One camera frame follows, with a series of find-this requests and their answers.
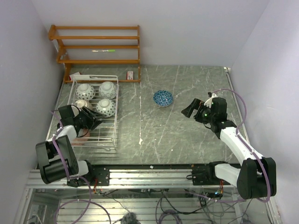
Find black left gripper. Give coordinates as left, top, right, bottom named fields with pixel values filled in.
left=73, top=106, right=104, bottom=132

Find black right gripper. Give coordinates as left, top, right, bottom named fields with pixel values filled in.
left=182, top=98, right=215, bottom=124

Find brown geometric pattern bowl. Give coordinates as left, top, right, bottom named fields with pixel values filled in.
left=74, top=99, right=93, bottom=110

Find blue floral pattern bowl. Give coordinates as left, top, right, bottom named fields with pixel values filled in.
left=96, top=99, right=116, bottom=118

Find red patterned bowl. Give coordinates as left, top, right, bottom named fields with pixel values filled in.
left=71, top=129, right=90, bottom=146

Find olive leaf pattern bowl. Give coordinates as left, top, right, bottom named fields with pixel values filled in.
left=75, top=84, right=96, bottom=101

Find blue triangle pattern bowl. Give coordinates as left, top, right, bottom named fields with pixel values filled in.
left=153, top=90, right=173, bottom=107

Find white petal pattern bowl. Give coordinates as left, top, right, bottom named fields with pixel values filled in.
left=99, top=81, right=117, bottom=99

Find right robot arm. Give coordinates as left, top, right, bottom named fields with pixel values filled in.
left=181, top=94, right=277, bottom=201

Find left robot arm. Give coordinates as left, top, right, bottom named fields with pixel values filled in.
left=36, top=105, right=104, bottom=187

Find wooden shelf rack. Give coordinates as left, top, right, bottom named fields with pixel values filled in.
left=48, top=24, right=141, bottom=83

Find red white small box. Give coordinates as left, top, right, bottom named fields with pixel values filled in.
left=126, top=71, right=134, bottom=80

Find green white pen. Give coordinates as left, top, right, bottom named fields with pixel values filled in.
left=92, top=49, right=116, bottom=53

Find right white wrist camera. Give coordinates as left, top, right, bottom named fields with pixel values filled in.
left=204, top=92, right=218, bottom=108

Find white wire dish rack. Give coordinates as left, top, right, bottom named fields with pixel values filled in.
left=67, top=75, right=119, bottom=147

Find aluminium mounting rail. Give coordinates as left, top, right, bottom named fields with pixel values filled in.
left=25, top=169, right=248, bottom=189

